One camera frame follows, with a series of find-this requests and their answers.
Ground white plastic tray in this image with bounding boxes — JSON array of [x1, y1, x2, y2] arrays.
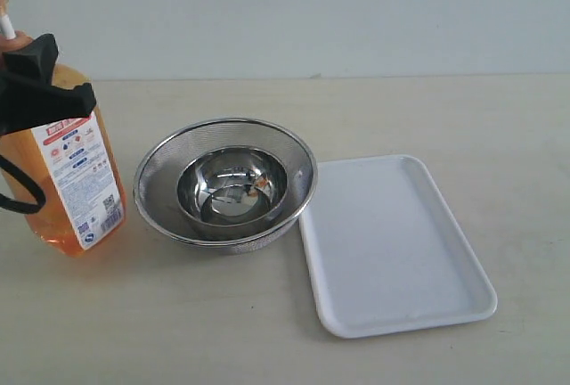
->
[[300, 154, 498, 339]]

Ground orange soap pump bottle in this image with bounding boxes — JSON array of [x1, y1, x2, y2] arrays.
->
[[1, 0, 126, 257]]

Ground small stainless steel bowl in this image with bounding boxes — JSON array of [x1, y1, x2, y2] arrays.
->
[[176, 145, 289, 238]]

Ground steel mesh colander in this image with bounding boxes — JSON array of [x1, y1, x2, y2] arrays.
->
[[133, 118, 318, 254]]

